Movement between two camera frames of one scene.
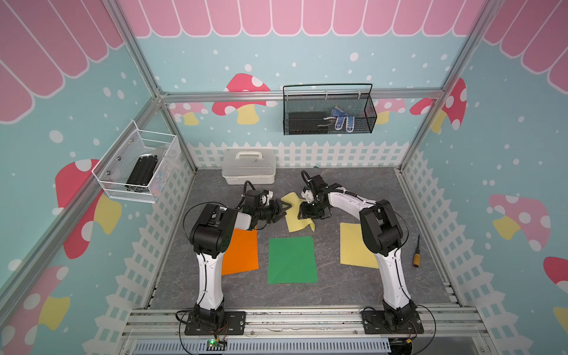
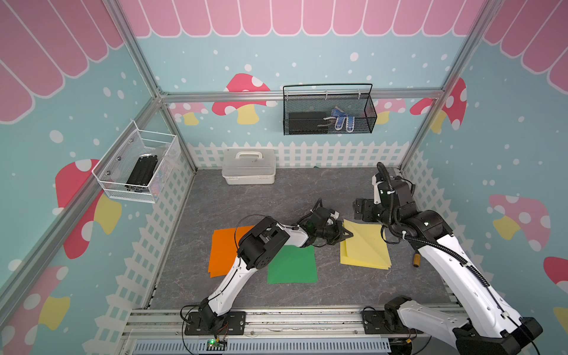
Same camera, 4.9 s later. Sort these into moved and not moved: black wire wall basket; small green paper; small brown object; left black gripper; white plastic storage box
Moved: left black gripper
Not moved: small green paper; black wire wall basket; small brown object; white plastic storage box
